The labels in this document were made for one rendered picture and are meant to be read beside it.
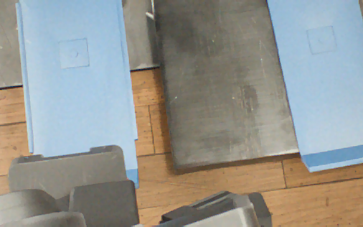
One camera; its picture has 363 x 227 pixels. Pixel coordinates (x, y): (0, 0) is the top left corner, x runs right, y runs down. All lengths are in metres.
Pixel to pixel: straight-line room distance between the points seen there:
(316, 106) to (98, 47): 0.18
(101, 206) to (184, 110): 0.24
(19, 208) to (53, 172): 0.14
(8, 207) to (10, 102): 0.38
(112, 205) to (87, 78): 0.18
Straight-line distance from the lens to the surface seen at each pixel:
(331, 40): 0.74
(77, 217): 0.39
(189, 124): 0.72
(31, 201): 0.39
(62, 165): 0.52
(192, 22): 0.74
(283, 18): 0.74
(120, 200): 0.50
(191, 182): 0.73
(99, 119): 0.65
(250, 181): 0.73
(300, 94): 0.72
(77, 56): 0.66
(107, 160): 0.52
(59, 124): 0.65
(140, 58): 0.76
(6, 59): 0.77
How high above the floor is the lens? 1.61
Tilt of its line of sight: 75 degrees down
